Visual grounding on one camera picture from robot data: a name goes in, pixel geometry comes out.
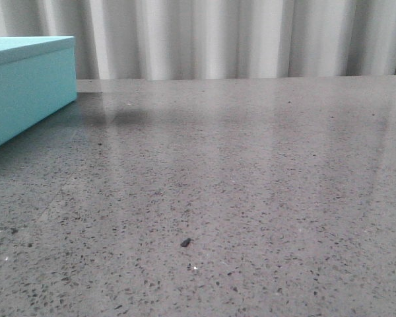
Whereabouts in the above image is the light blue storage box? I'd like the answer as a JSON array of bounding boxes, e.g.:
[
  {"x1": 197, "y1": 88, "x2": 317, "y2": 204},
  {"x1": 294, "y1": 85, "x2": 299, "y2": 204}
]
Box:
[{"x1": 0, "y1": 36, "x2": 77, "y2": 146}]

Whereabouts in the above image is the small black debris piece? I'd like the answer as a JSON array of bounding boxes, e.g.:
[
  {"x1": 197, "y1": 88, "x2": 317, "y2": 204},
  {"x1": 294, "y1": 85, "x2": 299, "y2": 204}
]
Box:
[{"x1": 180, "y1": 238, "x2": 191, "y2": 247}]

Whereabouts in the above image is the grey pleated curtain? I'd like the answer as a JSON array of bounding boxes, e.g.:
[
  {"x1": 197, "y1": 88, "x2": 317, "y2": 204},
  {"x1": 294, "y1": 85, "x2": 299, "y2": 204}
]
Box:
[{"x1": 0, "y1": 0, "x2": 396, "y2": 80}]

